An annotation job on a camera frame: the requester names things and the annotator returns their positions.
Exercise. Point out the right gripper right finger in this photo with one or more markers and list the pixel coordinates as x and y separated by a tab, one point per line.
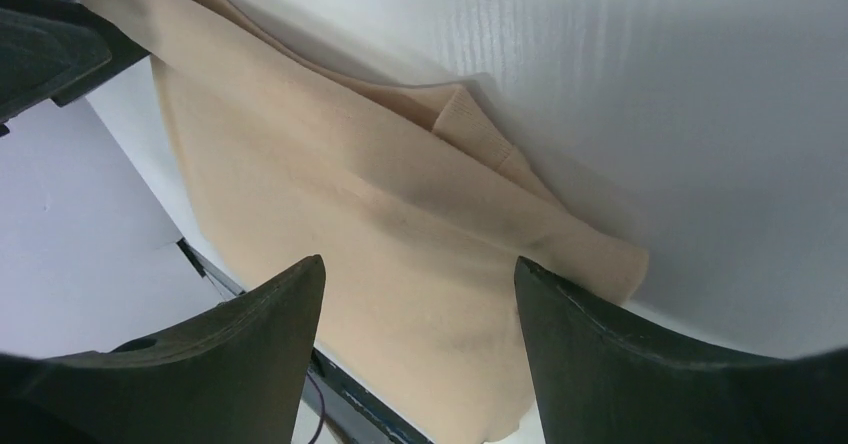
603	374

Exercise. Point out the beige t shirt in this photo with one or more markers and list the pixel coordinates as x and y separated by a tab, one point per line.
417	204

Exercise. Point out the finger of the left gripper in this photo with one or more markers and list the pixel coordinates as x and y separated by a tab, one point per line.
57	50

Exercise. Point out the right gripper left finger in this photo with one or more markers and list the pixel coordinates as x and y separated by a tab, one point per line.
232	374

